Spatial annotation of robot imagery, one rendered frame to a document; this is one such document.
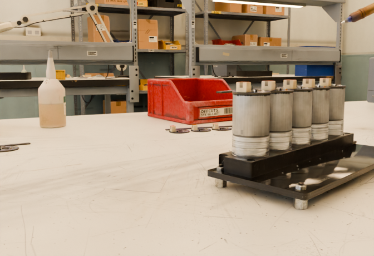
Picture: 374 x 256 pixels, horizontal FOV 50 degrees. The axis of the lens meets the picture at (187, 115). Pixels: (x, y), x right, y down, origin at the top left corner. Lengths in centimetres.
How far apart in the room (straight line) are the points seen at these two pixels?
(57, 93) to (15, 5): 413
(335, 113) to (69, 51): 224
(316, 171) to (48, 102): 37
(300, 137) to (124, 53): 232
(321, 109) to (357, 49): 610
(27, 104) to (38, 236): 443
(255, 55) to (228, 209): 280
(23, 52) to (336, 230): 235
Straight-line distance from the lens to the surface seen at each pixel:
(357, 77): 640
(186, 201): 24
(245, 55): 297
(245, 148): 26
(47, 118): 55
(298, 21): 607
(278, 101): 28
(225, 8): 497
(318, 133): 33
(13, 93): 256
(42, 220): 23
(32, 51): 249
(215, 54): 284
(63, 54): 251
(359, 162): 31
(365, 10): 37
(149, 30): 447
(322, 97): 33
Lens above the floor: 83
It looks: 7 degrees down
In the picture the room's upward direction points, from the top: straight up
